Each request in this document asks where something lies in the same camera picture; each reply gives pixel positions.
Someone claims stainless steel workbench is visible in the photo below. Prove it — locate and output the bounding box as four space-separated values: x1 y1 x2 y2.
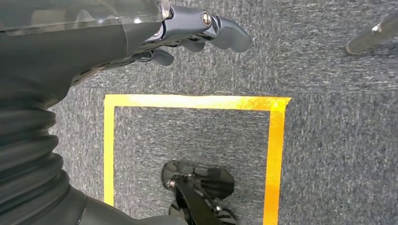
343 9 398 57

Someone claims yellow floor tape rectangle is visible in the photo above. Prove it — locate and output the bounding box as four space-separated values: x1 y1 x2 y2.
103 94 292 225

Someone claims black robot foot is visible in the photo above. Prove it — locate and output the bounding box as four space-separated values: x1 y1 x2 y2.
161 160 237 225

